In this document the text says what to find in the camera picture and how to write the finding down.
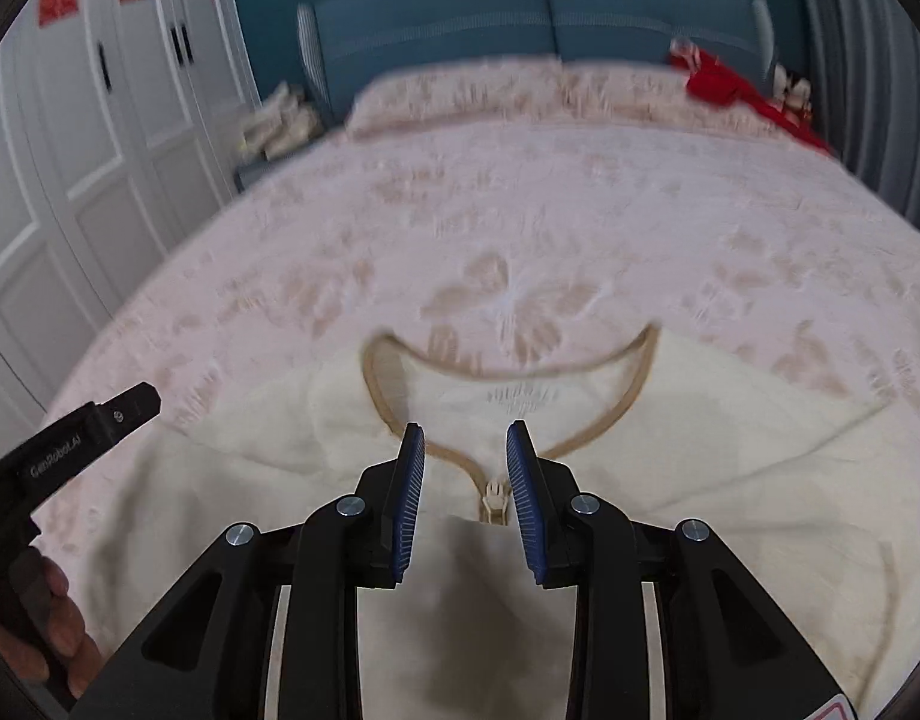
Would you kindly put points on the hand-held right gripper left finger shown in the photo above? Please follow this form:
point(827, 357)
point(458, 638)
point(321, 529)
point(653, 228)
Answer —
point(407, 510)

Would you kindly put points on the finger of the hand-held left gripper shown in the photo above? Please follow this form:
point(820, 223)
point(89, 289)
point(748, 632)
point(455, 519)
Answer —
point(130, 409)

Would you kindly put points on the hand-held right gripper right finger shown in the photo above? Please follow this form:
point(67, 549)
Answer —
point(526, 510)

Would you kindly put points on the cream quilted jacket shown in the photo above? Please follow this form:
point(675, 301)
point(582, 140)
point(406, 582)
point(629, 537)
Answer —
point(692, 465)

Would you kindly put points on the person's left hand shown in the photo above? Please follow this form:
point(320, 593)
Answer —
point(66, 622)

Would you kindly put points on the white panelled wardrobe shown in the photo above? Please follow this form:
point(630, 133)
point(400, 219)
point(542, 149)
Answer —
point(78, 150)

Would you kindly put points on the pink butterfly blanket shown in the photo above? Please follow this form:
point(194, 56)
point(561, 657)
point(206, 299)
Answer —
point(505, 202)

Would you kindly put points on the pile of beige cloths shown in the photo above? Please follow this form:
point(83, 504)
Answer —
point(284, 124)

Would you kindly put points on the pink patterned pillow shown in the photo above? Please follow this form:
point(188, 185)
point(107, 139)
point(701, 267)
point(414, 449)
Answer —
point(445, 101)
point(655, 101)

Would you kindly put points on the red garment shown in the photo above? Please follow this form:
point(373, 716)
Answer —
point(719, 82)

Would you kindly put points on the small plush toy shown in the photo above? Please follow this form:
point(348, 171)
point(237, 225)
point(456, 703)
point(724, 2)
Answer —
point(793, 94)

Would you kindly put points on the teal padded headboard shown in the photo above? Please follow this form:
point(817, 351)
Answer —
point(505, 15)

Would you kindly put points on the grey curtain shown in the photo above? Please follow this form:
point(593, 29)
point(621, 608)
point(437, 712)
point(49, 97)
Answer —
point(872, 75)

